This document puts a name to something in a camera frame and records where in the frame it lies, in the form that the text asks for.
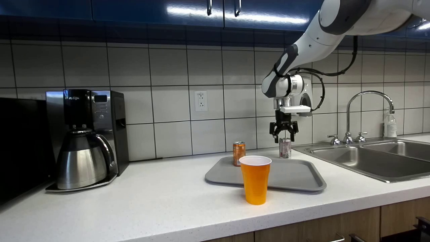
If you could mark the grey soda can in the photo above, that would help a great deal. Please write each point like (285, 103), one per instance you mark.
(285, 149)

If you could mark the orange soda can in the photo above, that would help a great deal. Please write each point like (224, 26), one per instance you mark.
(238, 151)

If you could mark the grey plastic tray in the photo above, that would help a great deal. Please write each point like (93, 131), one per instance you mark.
(285, 176)

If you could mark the steel coffee carafe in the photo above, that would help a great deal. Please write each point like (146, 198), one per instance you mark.
(84, 159)

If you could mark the stainless steel double sink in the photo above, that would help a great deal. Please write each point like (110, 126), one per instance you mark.
(387, 161)

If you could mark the clear soap bottle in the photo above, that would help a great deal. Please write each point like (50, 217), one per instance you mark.
(390, 127)

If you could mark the orange plastic cup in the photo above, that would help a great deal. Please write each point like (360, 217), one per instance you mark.
(255, 177)

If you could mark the white wall outlet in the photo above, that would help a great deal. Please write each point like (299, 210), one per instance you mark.
(200, 102)

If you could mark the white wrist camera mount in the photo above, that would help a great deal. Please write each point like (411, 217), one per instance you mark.
(297, 110)

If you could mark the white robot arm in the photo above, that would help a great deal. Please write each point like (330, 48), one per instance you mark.
(330, 25)

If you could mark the wooden lower cabinets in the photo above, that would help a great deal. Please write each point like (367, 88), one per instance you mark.
(398, 223)

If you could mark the black coffee maker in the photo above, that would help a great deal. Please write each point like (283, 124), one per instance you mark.
(98, 111)

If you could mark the blue upper cabinets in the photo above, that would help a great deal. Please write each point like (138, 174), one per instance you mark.
(142, 20)

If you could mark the black microwave oven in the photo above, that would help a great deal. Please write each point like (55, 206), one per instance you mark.
(25, 153)

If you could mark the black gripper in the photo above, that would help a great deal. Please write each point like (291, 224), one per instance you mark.
(283, 123)

